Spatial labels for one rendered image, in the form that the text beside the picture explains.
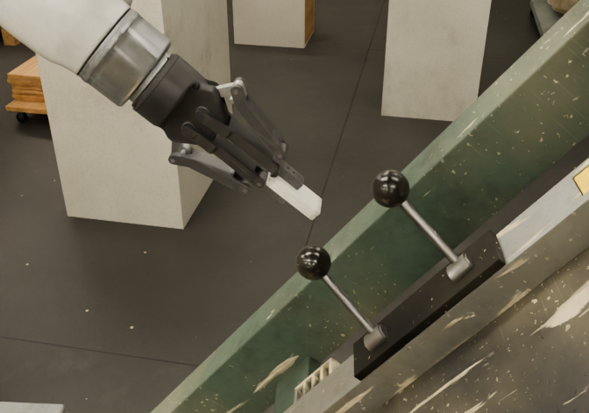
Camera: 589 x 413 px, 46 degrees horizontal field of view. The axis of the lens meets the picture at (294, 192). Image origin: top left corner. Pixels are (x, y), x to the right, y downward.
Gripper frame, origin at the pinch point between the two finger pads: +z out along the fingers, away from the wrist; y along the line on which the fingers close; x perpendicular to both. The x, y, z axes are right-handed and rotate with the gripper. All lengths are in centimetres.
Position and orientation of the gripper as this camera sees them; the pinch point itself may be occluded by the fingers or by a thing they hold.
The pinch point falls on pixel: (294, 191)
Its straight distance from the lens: 79.4
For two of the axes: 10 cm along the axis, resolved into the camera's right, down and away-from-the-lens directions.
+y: -6.5, 6.0, 4.7
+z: 7.5, 5.9, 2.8
